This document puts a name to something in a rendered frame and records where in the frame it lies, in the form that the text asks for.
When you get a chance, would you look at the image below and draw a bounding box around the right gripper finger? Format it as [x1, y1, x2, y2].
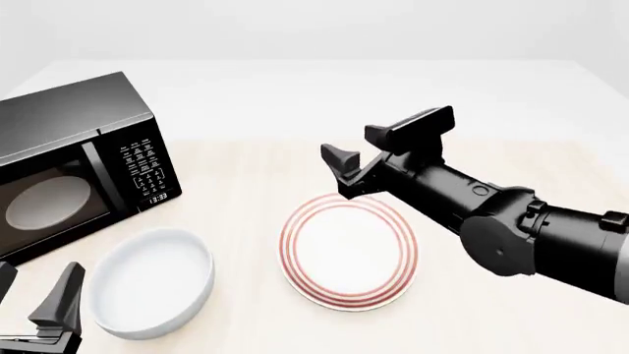
[319, 143, 363, 181]
[364, 124, 395, 155]

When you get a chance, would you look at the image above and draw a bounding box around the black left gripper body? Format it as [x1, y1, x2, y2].
[0, 325, 84, 354]

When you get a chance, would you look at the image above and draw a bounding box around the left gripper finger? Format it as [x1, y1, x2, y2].
[27, 261, 86, 333]
[0, 260, 20, 306]

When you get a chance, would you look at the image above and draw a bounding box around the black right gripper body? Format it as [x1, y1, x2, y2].
[335, 152, 395, 202]

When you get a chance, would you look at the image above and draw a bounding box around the white plate with red rings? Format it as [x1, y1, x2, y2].
[278, 192, 421, 313]

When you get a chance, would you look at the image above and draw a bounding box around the white bowl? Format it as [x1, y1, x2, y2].
[87, 227, 216, 342]

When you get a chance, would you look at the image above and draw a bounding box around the white round microwave turntable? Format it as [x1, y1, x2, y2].
[5, 174, 93, 231]

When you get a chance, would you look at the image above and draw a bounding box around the black microwave oven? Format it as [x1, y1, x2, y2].
[0, 71, 184, 267]

